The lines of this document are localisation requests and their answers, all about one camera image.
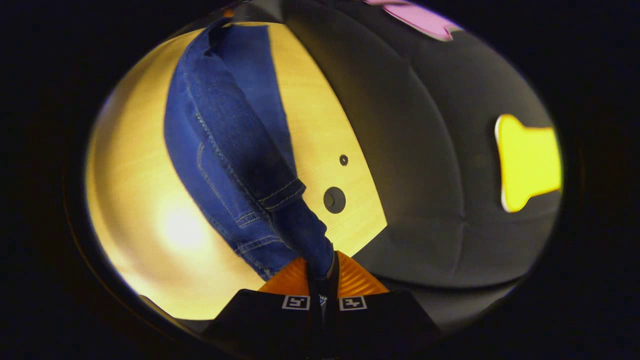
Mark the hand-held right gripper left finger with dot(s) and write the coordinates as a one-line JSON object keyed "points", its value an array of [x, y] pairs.
{"points": [[265, 320]]}

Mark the blue denim jeans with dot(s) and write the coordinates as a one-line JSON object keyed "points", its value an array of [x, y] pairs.
{"points": [[225, 140]]}

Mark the black backdrop cloth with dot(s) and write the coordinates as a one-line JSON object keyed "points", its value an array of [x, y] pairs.
{"points": [[425, 150]]}

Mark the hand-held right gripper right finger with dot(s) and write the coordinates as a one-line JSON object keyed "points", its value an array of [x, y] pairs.
{"points": [[380, 320]]}

